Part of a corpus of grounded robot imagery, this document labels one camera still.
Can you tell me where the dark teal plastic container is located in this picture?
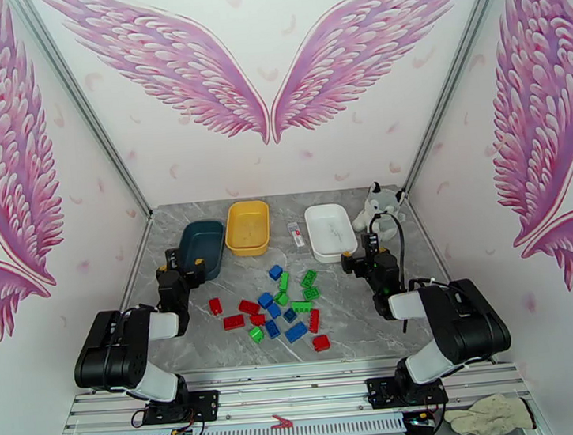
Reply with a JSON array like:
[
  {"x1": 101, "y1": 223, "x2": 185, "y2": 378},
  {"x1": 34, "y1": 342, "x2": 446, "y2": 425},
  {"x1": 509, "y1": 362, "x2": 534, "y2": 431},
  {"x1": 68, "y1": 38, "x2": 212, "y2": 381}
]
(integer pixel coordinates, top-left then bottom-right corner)
[{"x1": 174, "y1": 218, "x2": 230, "y2": 285}]

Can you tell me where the white plastic container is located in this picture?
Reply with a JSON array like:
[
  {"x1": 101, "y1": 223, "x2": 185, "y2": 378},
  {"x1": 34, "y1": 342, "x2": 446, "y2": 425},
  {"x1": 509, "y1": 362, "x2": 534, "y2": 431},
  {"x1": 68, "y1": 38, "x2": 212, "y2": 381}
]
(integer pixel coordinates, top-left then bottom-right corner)
[{"x1": 303, "y1": 202, "x2": 360, "y2": 266}]

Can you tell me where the grey white husky plush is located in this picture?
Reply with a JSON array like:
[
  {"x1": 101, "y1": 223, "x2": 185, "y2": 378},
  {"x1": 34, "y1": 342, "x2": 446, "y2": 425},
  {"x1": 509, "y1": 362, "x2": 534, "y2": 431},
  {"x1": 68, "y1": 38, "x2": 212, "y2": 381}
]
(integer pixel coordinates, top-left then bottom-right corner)
[{"x1": 348, "y1": 179, "x2": 410, "y2": 245}]

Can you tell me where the small clear packet red label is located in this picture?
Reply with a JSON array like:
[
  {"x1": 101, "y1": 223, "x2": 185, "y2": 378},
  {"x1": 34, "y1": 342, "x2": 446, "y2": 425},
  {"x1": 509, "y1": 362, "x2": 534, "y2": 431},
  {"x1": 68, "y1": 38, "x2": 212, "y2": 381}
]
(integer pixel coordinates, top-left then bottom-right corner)
[{"x1": 286, "y1": 220, "x2": 308, "y2": 249}]

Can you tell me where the yellow plastic container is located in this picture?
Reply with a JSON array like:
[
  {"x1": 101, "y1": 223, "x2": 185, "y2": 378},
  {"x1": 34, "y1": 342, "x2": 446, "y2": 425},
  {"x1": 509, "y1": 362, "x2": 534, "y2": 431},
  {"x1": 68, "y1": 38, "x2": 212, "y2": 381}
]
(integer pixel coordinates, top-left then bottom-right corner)
[{"x1": 221, "y1": 199, "x2": 274, "y2": 259}]

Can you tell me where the cream work glove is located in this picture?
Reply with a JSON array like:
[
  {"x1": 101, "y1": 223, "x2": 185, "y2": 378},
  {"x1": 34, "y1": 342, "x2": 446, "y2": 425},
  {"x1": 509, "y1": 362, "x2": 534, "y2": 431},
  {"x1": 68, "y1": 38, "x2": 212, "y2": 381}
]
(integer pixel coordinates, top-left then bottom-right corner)
[{"x1": 441, "y1": 390, "x2": 538, "y2": 435}]

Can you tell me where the aluminium table edge rail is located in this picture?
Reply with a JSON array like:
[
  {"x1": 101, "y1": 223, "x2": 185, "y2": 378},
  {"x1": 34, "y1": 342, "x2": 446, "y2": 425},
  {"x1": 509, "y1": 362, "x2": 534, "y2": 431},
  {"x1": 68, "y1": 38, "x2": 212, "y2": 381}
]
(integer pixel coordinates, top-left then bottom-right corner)
[
  {"x1": 110, "y1": 212, "x2": 162, "y2": 313},
  {"x1": 402, "y1": 187, "x2": 449, "y2": 287}
]

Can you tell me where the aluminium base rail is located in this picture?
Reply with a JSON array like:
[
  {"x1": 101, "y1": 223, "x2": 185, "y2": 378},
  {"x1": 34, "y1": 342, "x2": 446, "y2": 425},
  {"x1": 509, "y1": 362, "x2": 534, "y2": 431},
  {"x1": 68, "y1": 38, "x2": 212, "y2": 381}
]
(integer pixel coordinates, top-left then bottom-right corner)
[{"x1": 61, "y1": 346, "x2": 535, "y2": 435}]

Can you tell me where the white slotted cable tray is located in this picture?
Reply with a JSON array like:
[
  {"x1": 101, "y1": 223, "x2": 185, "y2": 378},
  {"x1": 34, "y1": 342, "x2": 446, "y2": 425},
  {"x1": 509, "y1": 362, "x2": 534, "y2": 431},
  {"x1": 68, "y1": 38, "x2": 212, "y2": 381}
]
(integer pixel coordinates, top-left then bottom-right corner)
[{"x1": 99, "y1": 410, "x2": 409, "y2": 435}]

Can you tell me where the aluminium frame post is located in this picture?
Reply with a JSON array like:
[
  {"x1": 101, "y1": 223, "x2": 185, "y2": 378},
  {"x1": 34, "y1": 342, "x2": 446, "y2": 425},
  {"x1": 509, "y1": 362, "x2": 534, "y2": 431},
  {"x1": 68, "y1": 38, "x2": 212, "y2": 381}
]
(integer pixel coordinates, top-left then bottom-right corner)
[
  {"x1": 386, "y1": 0, "x2": 533, "y2": 194},
  {"x1": 6, "y1": 0, "x2": 155, "y2": 231}
]

